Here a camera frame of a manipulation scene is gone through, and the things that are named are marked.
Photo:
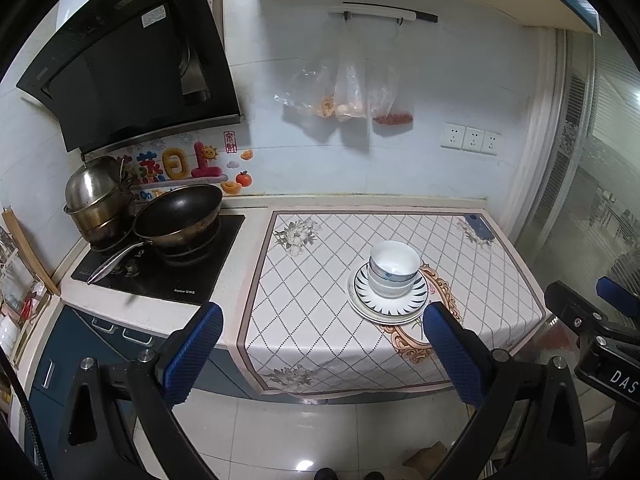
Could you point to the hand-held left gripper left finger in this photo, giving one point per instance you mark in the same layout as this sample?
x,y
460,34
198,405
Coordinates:
x,y
195,355

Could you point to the cluttered side shelf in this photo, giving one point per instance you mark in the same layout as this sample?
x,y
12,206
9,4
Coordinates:
x,y
20,305

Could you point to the black glass cooktop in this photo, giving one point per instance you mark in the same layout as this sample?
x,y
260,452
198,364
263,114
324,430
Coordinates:
x,y
200,280

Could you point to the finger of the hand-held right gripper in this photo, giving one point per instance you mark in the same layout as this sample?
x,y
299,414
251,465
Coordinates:
x,y
570,305
617,296

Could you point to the brown cardboard piece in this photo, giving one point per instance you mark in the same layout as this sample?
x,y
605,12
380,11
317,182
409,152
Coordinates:
x,y
425,455

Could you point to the blue kitchen cabinet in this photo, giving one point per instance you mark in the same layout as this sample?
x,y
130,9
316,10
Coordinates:
x,y
75,340

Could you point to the person's black shoe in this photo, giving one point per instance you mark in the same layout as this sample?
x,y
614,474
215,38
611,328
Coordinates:
x,y
326,474
373,475

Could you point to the white wall socket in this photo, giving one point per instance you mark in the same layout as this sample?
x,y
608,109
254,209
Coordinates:
x,y
473,140
452,136
491,142

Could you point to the golden ingot wall sticker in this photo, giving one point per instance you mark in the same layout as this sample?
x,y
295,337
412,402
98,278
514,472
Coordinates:
x,y
231,188

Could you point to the plastic bag pale contents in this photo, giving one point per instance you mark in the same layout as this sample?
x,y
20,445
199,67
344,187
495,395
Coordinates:
x,y
350,100

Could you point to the blue rectangular object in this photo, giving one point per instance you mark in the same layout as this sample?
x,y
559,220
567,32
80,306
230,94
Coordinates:
x,y
479,227

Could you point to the plastic bag red contents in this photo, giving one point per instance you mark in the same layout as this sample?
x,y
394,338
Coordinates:
x,y
392,110

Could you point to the floral checked tablecloth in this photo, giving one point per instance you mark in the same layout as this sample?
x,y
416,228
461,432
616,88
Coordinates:
x,y
310,310

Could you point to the wooden cutting board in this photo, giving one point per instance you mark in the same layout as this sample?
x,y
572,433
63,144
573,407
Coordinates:
x,y
30,250

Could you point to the steel steamer pot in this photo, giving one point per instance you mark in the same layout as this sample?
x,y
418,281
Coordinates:
x,y
100,222

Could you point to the black range hood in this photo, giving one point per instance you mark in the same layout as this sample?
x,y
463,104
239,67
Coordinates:
x,y
125,60

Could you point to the colourful letter wall sticker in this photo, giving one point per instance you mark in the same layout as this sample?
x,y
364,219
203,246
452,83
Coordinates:
x,y
175,167

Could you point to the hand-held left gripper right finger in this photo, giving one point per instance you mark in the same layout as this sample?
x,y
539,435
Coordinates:
x,y
450,355

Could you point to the white wall hook rail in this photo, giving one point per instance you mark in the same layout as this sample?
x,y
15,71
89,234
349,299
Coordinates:
x,y
380,12

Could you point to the plastic bag orange contents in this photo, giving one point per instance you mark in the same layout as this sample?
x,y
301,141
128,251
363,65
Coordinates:
x,y
312,95

